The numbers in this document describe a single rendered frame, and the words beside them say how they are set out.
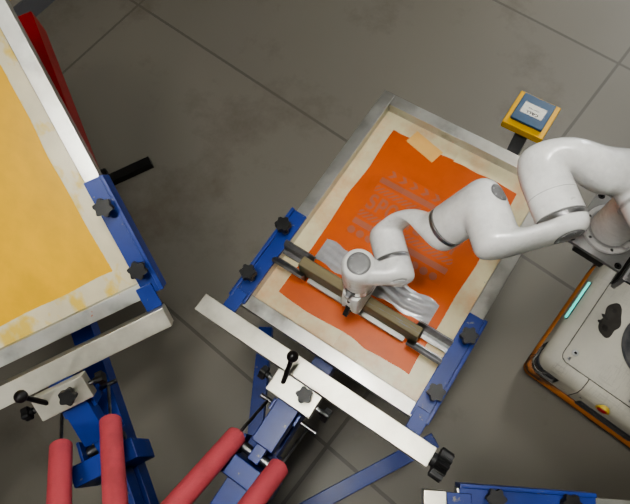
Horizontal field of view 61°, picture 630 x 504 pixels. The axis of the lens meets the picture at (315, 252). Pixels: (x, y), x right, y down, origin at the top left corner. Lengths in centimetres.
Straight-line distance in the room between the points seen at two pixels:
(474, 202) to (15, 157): 103
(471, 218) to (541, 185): 13
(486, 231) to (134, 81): 260
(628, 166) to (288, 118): 210
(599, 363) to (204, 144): 206
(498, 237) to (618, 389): 143
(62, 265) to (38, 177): 21
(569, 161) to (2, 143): 120
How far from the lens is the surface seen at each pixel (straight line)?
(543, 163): 101
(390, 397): 139
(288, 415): 134
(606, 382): 229
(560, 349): 226
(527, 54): 323
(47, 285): 145
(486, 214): 96
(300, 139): 283
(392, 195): 159
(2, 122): 146
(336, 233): 154
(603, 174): 104
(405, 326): 135
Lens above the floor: 237
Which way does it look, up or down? 69 degrees down
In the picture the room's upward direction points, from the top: 12 degrees counter-clockwise
